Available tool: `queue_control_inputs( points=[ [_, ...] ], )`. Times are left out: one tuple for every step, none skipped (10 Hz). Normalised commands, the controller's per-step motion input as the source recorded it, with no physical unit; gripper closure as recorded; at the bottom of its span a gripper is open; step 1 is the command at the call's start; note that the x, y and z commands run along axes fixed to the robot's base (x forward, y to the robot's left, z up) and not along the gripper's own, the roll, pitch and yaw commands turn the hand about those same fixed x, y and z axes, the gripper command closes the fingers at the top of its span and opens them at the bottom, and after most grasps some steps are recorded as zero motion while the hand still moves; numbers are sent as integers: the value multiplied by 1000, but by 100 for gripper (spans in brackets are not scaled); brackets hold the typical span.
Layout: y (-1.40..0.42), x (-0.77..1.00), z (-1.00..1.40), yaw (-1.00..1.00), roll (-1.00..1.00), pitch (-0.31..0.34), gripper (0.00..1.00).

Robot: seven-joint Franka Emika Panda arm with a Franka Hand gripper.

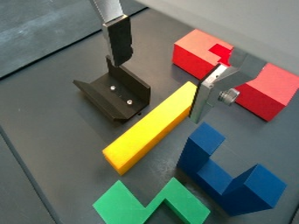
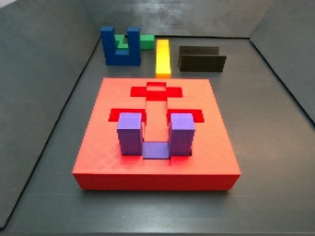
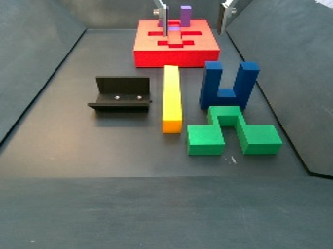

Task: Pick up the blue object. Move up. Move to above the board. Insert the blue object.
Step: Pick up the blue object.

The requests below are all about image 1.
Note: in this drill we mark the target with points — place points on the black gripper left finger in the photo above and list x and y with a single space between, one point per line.
116 28

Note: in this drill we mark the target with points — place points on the black metal bracket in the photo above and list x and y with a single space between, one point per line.
118 93

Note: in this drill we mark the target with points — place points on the red slotted board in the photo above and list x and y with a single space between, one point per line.
197 52

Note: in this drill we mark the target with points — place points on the green zigzag block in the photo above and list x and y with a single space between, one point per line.
118 207

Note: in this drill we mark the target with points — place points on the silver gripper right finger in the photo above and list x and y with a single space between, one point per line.
216 87

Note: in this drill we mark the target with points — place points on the yellow long block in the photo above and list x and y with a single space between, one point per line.
130 146

